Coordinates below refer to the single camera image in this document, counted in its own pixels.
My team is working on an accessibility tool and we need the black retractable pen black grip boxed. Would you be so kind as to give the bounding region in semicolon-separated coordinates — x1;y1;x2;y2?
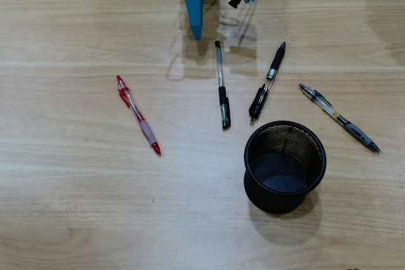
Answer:
248;41;287;125

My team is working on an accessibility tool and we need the red retractable pen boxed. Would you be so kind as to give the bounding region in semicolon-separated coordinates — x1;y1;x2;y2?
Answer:
116;75;162;157

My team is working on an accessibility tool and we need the clear stick pen black cap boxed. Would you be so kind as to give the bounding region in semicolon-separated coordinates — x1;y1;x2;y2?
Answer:
214;40;232;130

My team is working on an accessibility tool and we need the black mesh pen holder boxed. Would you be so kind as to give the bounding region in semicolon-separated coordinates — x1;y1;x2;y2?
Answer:
243;120;327;214

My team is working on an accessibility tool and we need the clear retractable pen grey grip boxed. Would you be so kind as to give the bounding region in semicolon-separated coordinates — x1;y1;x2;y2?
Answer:
298;83;382;154

